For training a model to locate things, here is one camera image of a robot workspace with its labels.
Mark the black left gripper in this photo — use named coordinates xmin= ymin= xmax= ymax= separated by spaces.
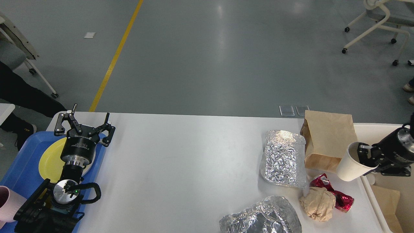
xmin=54 ymin=104 xmax=116 ymax=168

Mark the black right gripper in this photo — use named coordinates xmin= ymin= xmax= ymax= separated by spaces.
xmin=357 ymin=127 xmax=414 ymax=177

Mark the white paper cup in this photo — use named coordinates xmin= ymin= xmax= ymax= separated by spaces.
xmin=336 ymin=142 xmax=375 ymax=182

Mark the large brown paper bag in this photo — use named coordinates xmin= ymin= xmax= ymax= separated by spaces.
xmin=371 ymin=185 xmax=403 ymax=233

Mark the yellow plastic plate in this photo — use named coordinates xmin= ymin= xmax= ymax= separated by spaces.
xmin=38 ymin=138 xmax=66 ymax=183

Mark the foil bag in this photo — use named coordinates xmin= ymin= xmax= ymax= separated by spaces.
xmin=219 ymin=195 xmax=302 ymax=233
xmin=260 ymin=130 xmax=307 ymax=189

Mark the dark green mug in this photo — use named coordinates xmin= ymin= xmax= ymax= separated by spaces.
xmin=51 ymin=205 xmax=75 ymax=216

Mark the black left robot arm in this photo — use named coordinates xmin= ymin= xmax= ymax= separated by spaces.
xmin=14 ymin=104 xmax=115 ymax=233

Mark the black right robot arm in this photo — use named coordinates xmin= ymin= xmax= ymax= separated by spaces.
xmin=355 ymin=115 xmax=414 ymax=177

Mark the pink plate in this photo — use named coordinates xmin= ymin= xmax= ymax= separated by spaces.
xmin=82 ymin=152 xmax=96 ymax=177

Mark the red foil wrapper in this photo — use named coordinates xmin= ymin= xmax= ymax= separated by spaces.
xmin=310 ymin=173 xmax=354 ymax=213

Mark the small brown paper bag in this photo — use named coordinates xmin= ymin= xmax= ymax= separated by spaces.
xmin=300 ymin=110 xmax=358 ymax=173

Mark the crumpled brown paper ball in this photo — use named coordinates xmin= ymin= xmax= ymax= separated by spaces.
xmin=299 ymin=187 xmax=336 ymax=222

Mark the person at right edge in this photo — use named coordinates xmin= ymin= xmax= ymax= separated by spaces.
xmin=402 ymin=78 xmax=414 ymax=105

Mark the person in black clothes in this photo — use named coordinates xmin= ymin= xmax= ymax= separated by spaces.
xmin=0 ymin=62 xmax=67 ymax=150

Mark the white side table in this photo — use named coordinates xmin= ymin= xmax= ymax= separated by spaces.
xmin=0 ymin=103 xmax=15 ymax=125

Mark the pink ribbed cup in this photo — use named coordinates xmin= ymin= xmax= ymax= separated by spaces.
xmin=0 ymin=186 xmax=27 ymax=228

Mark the clear floor plate right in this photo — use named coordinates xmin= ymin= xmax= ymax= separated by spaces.
xmin=295 ymin=105 xmax=310 ymax=117

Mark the clear floor plate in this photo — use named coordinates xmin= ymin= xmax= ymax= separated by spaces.
xmin=279 ymin=105 xmax=295 ymax=117
xmin=295 ymin=105 xmax=310 ymax=117

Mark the white floor tag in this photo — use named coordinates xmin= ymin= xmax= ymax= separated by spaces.
xmin=84 ymin=32 xmax=96 ymax=39

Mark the clear floor plate left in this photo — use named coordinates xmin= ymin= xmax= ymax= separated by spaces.
xmin=279 ymin=105 xmax=295 ymax=117

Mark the white office chair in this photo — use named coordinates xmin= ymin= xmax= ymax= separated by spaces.
xmin=342 ymin=0 xmax=414 ymax=66

